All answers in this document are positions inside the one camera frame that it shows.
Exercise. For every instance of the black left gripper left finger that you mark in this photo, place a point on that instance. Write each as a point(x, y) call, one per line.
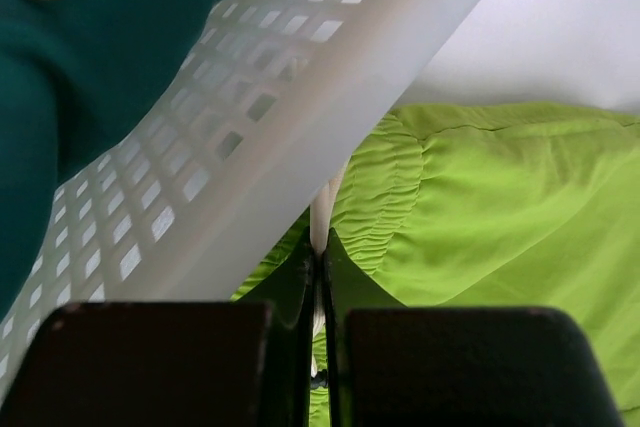
point(241, 363)

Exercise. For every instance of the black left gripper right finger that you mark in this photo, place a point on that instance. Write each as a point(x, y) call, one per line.
point(392, 365)

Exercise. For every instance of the lime green shorts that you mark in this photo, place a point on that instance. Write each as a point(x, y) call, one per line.
point(505, 206)

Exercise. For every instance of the white plastic laundry basket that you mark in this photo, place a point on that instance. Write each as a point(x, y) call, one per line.
point(267, 106)

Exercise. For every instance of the teal shorts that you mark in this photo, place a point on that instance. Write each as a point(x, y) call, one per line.
point(76, 77)

